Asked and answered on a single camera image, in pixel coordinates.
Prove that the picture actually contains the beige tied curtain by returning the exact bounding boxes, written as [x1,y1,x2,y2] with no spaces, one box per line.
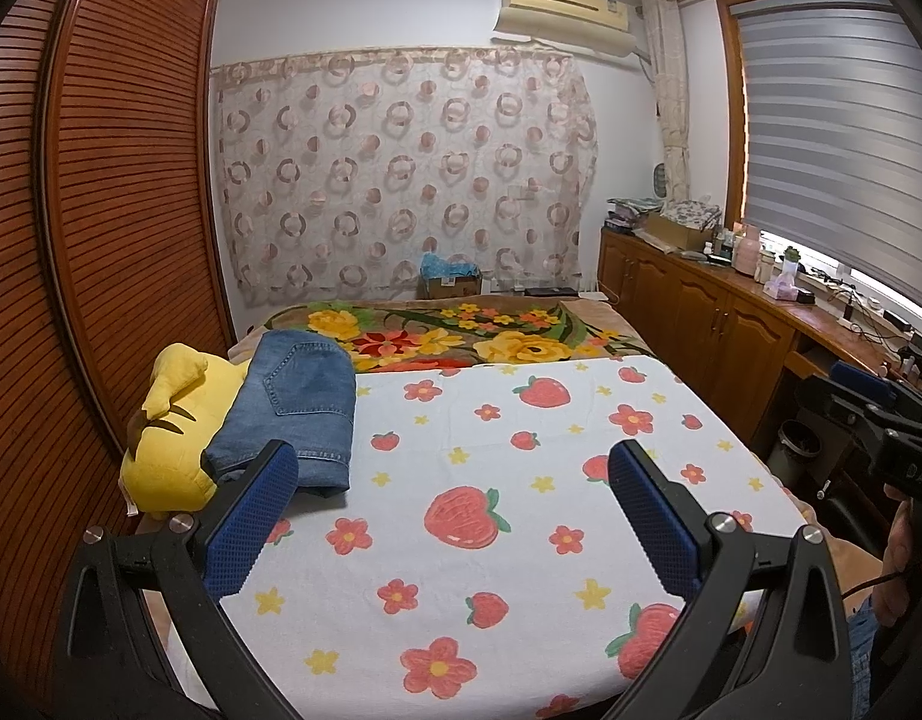
[641,0,695,203]

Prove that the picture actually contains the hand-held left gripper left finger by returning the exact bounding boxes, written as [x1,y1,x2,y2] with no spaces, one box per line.
[52,439,301,720]

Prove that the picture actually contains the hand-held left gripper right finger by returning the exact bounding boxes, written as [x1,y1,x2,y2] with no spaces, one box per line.
[607,439,852,720]

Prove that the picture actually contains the blue denim pants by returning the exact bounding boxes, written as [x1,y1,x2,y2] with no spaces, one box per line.
[206,328,357,500]

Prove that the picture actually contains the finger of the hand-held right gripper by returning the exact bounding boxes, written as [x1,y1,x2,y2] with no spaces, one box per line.
[831,361,922,432]
[795,377,882,451]

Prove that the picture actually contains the black trash bin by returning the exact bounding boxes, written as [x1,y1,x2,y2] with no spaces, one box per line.
[776,420,822,481]

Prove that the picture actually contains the floral brown blanket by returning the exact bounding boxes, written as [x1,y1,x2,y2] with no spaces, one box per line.
[228,298,653,376]

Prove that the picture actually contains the patterned cloth stack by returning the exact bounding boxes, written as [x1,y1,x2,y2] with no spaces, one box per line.
[607,195,721,230]

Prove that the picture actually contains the blue denim garment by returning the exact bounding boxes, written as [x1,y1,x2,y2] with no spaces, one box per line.
[847,607,880,695]

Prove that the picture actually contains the black cable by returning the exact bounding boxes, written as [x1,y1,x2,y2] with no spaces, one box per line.
[843,568,922,602]

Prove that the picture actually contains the grey striped window blind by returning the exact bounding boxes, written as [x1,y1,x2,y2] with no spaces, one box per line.
[731,0,922,286]

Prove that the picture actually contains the flat cardboard box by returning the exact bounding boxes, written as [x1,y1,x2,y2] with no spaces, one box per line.
[645,211,713,252]

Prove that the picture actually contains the pink bottle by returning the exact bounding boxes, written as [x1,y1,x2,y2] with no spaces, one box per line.
[733,229,762,275]

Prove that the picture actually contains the person's right hand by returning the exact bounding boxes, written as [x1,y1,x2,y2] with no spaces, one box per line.
[881,484,922,623]

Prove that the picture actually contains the beige air conditioner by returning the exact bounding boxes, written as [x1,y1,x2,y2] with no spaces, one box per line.
[491,0,634,57]

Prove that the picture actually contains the strawberry print white blanket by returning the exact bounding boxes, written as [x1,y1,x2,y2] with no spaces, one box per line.
[164,356,815,720]

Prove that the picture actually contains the wooden louvered wardrobe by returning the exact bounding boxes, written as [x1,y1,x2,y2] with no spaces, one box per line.
[0,0,233,691]

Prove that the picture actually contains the cardboard box with blue cloth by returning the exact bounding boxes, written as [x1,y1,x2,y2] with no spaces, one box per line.
[418,253,483,299]

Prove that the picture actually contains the circle patterned wall curtain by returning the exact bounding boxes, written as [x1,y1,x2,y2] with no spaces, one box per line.
[209,45,601,308]

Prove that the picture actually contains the yellow plush toy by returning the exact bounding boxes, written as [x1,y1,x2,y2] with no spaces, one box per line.
[119,343,244,518]

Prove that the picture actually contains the wooden cabinet counter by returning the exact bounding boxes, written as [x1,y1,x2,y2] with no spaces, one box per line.
[597,229,922,466]

